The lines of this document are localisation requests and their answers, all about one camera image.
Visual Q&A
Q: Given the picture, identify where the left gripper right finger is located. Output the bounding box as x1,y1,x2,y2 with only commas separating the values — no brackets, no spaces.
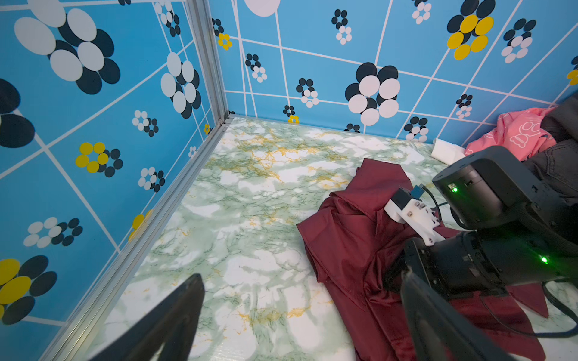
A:
400,270,513,361

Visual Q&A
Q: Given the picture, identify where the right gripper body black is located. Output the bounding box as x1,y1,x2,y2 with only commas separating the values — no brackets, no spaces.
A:
383,227,543,301

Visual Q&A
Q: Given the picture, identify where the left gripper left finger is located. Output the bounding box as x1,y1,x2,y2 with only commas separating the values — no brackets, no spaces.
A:
93,274,205,361

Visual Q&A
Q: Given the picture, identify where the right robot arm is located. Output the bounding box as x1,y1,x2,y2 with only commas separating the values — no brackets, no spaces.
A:
382,146,577,299

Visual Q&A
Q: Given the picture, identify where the white cloth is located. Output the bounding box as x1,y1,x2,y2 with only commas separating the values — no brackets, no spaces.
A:
431,138,465,165

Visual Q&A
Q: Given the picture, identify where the dark grey cloth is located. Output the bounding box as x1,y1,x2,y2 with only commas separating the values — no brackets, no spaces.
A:
523,93,577,205

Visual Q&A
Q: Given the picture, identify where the pink cloth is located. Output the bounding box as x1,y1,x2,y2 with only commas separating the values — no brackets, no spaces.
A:
465,108,557,162

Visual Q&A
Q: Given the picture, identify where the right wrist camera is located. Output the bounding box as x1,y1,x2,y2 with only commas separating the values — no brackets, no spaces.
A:
384,187,445,247

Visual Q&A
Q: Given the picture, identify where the left aluminium corner post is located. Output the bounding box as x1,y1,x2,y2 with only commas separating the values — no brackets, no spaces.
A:
185,0,229,126

